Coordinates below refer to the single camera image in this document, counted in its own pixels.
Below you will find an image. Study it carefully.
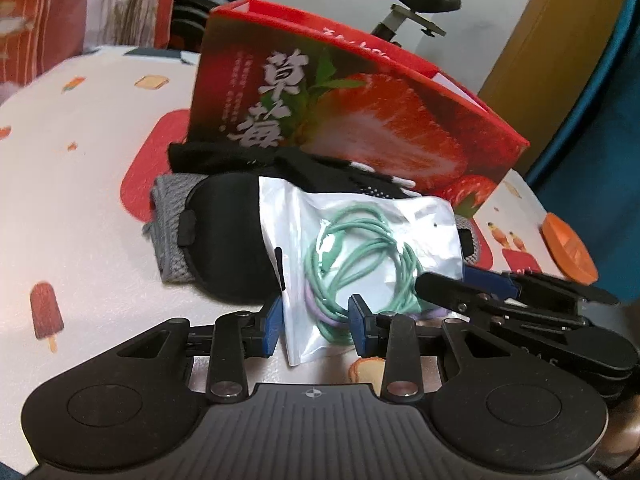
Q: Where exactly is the red strawberry print cardboard box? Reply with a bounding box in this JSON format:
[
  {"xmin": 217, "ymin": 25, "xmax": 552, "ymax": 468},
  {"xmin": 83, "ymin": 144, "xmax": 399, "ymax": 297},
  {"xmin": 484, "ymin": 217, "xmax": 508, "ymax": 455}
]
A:
[{"xmin": 187, "ymin": 0, "xmax": 531, "ymax": 218}]

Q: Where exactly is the white printed tablecloth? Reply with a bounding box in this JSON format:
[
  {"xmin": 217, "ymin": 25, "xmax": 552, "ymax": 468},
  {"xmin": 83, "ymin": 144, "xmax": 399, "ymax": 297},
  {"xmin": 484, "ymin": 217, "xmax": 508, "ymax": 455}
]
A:
[{"xmin": 0, "ymin": 45, "xmax": 601, "ymax": 391}]

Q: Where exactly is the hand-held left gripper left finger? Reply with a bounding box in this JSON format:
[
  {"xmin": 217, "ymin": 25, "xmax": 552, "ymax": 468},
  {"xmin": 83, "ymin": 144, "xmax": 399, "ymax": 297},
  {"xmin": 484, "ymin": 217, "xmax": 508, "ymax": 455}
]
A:
[{"xmin": 115, "ymin": 295, "xmax": 286, "ymax": 404}]

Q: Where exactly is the black dotted glove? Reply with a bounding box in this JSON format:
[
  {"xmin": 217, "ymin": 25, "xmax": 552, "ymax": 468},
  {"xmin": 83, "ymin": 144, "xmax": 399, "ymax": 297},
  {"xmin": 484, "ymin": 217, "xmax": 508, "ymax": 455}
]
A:
[
  {"xmin": 272, "ymin": 149, "xmax": 416, "ymax": 202},
  {"xmin": 167, "ymin": 142, "xmax": 301, "ymax": 181}
]

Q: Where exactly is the pink plant print curtain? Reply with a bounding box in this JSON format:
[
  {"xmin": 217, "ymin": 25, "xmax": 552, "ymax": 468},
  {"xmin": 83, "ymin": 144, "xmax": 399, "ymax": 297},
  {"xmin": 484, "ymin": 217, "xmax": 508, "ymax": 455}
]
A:
[{"xmin": 0, "ymin": 0, "xmax": 201, "ymax": 96}]

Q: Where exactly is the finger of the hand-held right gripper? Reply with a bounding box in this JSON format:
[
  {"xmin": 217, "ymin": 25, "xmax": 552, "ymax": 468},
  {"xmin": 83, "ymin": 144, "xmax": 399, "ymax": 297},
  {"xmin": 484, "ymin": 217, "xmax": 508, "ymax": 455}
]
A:
[
  {"xmin": 462, "ymin": 265, "xmax": 521, "ymax": 302},
  {"xmin": 415, "ymin": 273, "xmax": 501, "ymax": 317}
]

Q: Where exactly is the teal curtain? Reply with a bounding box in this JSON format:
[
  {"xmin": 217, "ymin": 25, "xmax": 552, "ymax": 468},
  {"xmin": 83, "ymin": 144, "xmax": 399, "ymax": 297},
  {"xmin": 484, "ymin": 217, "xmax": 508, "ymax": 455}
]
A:
[{"xmin": 525, "ymin": 10, "xmax": 640, "ymax": 311}]

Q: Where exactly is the black eye mask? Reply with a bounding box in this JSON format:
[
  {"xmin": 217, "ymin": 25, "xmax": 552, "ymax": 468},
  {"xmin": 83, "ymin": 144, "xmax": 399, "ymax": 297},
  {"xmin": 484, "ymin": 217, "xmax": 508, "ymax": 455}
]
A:
[{"xmin": 177, "ymin": 172, "xmax": 287, "ymax": 306}]

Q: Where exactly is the clear bag of green cords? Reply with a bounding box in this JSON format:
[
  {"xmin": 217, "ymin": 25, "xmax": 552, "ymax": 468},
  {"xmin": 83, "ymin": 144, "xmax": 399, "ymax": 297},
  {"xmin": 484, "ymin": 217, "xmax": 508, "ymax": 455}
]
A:
[{"xmin": 257, "ymin": 177, "xmax": 466, "ymax": 367}]

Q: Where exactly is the orange round lid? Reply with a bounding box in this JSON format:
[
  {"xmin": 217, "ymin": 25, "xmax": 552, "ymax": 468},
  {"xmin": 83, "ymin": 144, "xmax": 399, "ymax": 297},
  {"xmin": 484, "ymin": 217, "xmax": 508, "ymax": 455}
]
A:
[{"xmin": 540, "ymin": 212, "xmax": 599, "ymax": 283}]

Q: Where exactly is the yellow wooden door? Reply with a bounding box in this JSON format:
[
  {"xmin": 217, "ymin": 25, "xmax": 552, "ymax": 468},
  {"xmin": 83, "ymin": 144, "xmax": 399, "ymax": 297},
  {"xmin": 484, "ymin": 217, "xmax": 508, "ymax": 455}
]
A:
[{"xmin": 475, "ymin": 0, "xmax": 633, "ymax": 176}]

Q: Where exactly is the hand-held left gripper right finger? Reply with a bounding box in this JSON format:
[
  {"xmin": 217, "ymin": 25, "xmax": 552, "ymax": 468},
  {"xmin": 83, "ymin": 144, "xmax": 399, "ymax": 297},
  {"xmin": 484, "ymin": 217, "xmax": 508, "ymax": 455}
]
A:
[{"xmin": 348, "ymin": 294, "xmax": 507, "ymax": 404}]

